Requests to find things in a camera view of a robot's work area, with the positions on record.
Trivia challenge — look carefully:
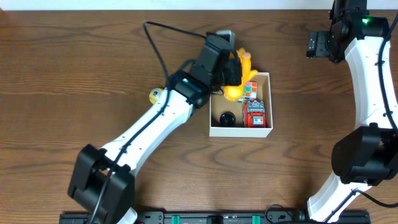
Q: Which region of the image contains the orange dinosaur toy figure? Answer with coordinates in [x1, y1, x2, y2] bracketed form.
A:
[223, 48, 259, 102]

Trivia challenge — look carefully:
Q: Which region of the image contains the multicoloured puzzle cube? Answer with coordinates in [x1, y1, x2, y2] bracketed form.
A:
[237, 82, 257, 103]

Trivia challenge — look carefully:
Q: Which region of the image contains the black round lid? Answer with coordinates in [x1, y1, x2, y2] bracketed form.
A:
[219, 111, 236, 128]

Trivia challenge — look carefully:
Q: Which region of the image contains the yellow one-eyed ball toy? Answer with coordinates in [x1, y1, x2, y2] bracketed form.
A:
[149, 88, 164, 105]

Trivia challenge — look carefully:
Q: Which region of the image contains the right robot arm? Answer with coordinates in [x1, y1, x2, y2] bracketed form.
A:
[306, 0, 397, 223]

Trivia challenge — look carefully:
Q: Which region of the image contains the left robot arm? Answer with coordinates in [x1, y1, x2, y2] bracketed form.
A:
[68, 30, 242, 223]

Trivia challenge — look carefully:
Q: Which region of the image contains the white cardboard box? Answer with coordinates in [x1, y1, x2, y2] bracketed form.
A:
[209, 72, 273, 138]

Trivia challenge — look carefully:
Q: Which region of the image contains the black mounting rail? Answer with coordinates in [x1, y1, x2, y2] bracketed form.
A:
[58, 210, 371, 224]

